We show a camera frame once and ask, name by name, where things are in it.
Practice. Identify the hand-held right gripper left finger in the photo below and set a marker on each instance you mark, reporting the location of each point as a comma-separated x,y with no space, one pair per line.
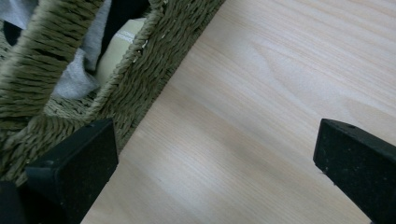
77,165

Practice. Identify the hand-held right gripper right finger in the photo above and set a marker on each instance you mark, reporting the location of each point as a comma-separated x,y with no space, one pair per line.
361,165

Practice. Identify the woven green basket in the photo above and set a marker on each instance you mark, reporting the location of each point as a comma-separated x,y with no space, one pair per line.
146,71

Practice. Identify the grey cloth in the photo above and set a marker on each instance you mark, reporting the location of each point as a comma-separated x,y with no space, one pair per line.
74,74

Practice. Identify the pale green box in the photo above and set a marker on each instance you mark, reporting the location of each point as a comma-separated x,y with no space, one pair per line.
116,49

